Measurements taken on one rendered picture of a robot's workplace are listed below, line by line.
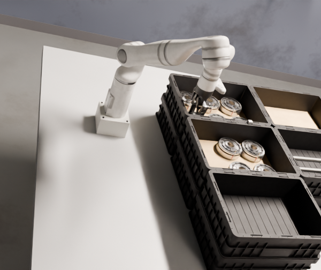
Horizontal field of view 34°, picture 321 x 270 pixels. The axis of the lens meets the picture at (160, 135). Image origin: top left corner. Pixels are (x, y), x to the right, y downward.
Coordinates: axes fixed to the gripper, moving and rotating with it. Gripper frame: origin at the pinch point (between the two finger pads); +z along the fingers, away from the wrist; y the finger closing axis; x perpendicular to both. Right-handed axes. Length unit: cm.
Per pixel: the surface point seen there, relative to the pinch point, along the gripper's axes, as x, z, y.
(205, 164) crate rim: -9.5, -6.2, 38.6
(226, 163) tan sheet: 7.6, 3.7, 26.2
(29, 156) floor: -53, 86, -60
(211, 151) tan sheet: 3.1, 3.6, 19.5
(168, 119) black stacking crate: -9.2, 6.4, -2.5
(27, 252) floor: -57, 86, 6
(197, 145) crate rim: -9.4, -6.2, 28.5
